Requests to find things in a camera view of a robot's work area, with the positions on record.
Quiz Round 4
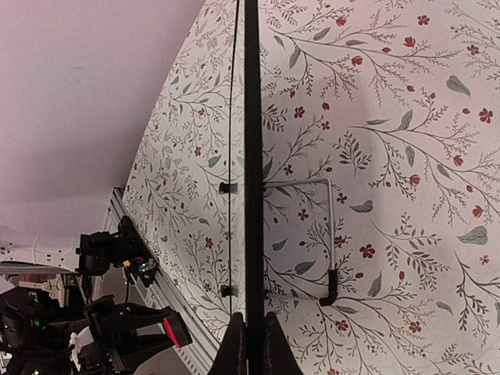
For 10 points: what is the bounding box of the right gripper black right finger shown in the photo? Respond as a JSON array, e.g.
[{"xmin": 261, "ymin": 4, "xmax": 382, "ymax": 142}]
[{"xmin": 262, "ymin": 312, "xmax": 303, "ymax": 375}]

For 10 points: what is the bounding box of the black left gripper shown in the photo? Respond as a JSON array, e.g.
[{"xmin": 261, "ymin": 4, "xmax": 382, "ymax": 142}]
[{"xmin": 81, "ymin": 295, "xmax": 176, "ymax": 374}]

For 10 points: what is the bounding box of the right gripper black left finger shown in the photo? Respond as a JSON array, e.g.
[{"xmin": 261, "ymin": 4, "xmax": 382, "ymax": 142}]
[{"xmin": 209, "ymin": 312, "xmax": 247, "ymax": 375}]

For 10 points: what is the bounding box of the red whiteboard eraser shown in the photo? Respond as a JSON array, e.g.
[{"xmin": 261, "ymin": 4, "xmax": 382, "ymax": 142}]
[{"xmin": 162, "ymin": 312, "xmax": 192, "ymax": 348}]

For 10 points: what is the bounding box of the white whiteboard black frame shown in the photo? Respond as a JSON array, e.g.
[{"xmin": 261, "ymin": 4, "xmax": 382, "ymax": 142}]
[{"xmin": 227, "ymin": 0, "xmax": 266, "ymax": 325}]

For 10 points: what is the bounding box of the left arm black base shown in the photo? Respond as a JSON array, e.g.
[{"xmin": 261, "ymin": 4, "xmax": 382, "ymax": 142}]
[{"xmin": 76, "ymin": 216, "xmax": 159, "ymax": 288}]

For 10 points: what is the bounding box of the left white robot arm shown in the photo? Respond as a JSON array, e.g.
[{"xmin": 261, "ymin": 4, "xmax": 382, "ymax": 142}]
[{"xmin": 1, "ymin": 287, "xmax": 180, "ymax": 374}]

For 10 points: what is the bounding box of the black whiteboard stand foot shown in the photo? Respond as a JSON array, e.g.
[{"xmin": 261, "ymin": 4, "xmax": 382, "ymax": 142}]
[{"xmin": 218, "ymin": 182, "xmax": 238, "ymax": 195}]

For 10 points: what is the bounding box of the aluminium front rail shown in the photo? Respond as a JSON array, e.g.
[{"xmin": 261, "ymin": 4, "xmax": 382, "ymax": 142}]
[{"xmin": 101, "ymin": 186, "xmax": 222, "ymax": 374}]

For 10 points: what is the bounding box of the metal wire whiteboard stand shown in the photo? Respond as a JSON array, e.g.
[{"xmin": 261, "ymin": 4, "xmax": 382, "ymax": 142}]
[{"xmin": 263, "ymin": 177, "xmax": 339, "ymax": 307}]

